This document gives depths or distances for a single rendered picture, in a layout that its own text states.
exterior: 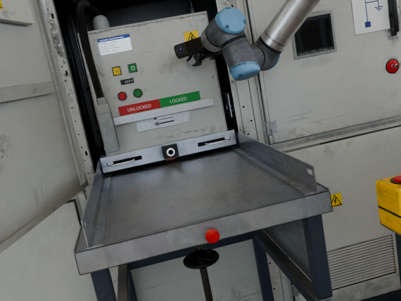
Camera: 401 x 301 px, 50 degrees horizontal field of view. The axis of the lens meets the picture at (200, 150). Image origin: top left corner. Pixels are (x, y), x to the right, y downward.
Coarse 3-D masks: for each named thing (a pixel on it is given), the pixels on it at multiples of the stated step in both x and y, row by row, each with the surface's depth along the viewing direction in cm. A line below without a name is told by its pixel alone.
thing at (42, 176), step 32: (0, 0) 122; (32, 0) 146; (0, 32) 125; (32, 32) 143; (0, 64) 122; (32, 64) 140; (0, 96) 117; (32, 96) 133; (64, 96) 153; (0, 128) 118; (32, 128) 134; (64, 128) 155; (0, 160) 116; (32, 160) 131; (64, 160) 151; (0, 192) 113; (32, 192) 128; (64, 192) 148; (0, 224) 111; (32, 224) 121
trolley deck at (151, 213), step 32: (224, 160) 156; (128, 192) 137; (160, 192) 130; (192, 192) 124; (224, 192) 118; (256, 192) 113; (288, 192) 108; (320, 192) 103; (128, 224) 107; (160, 224) 103; (192, 224) 99; (224, 224) 100; (256, 224) 102; (96, 256) 96; (128, 256) 97
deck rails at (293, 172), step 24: (240, 144) 168; (264, 144) 137; (96, 168) 150; (264, 168) 133; (288, 168) 119; (312, 168) 103; (96, 192) 132; (312, 192) 103; (96, 216) 117; (96, 240) 99
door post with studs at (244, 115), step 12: (216, 0) 159; (228, 0) 159; (228, 72) 164; (240, 84) 165; (240, 96) 166; (240, 108) 167; (240, 120) 168; (252, 120) 168; (240, 132) 169; (252, 132) 169; (276, 276) 181; (276, 288) 182; (276, 300) 183
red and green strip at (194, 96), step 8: (176, 96) 166; (184, 96) 166; (192, 96) 167; (136, 104) 163; (144, 104) 164; (152, 104) 164; (160, 104) 165; (168, 104) 166; (176, 104) 166; (120, 112) 163; (128, 112) 163; (136, 112) 164
